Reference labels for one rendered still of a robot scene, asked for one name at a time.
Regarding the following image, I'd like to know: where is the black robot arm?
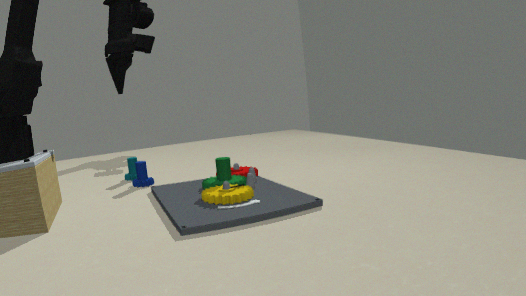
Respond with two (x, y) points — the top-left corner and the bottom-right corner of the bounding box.
(0, 0), (155, 164)

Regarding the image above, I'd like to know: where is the blue gear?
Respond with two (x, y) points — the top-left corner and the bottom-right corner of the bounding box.
(132, 161), (154, 187)

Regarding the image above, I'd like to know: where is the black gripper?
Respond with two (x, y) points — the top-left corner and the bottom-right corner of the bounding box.
(105, 20), (135, 94)

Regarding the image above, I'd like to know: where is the yellow gear with black stripe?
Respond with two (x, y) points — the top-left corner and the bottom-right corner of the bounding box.
(202, 184), (254, 205)

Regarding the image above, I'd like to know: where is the red gear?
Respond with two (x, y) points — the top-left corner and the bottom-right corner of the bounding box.
(230, 166), (258, 177)

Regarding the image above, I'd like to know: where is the teal gear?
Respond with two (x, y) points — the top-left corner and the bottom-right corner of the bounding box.
(124, 157), (137, 181)

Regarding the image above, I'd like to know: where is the dark green gear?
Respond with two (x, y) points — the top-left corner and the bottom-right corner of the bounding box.
(202, 157), (247, 189)

